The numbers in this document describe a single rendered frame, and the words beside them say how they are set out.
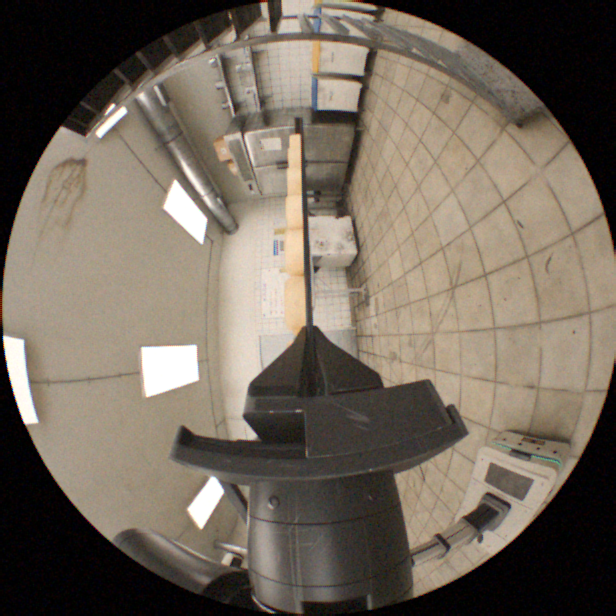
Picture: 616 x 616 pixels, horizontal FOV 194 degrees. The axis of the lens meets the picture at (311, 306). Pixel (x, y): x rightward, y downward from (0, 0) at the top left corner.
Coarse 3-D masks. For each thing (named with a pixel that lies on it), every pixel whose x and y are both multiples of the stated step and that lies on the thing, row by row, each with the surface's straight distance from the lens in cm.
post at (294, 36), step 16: (320, 32) 71; (224, 48) 71; (240, 48) 71; (384, 48) 73; (400, 48) 75; (192, 64) 75; (432, 64) 80; (160, 80) 79; (464, 80) 87; (128, 96) 86; (480, 96) 94; (112, 112) 92; (96, 128) 99
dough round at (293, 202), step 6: (288, 198) 21; (294, 198) 21; (300, 198) 21; (288, 204) 21; (294, 204) 21; (300, 204) 21; (288, 210) 20; (294, 210) 20; (300, 210) 20; (288, 216) 20; (294, 216) 20; (300, 216) 20; (288, 222) 21; (294, 222) 20; (300, 222) 20; (288, 228) 21; (294, 228) 21; (300, 228) 21
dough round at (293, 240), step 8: (288, 232) 18; (296, 232) 18; (288, 240) 17; (296, 240) 17; (288, 248) 17; (296, 248) 17; (288, 256) 17; (296, 256) 17; (288, 264) 17; (296, 264) 17; (288, 272) 18; (296, 272) 18
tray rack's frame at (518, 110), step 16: (288, 16) 129; (336, 16) 131; (464, 48) 151; (480, 64) 136; (496, 64) 130; (496, 80) 125; (512, 80) 120; (512, 96) 115; (528, 96) 112; (512, 112) 111; (528, 112) 108; (64, 128) 103; (80, 128) 105
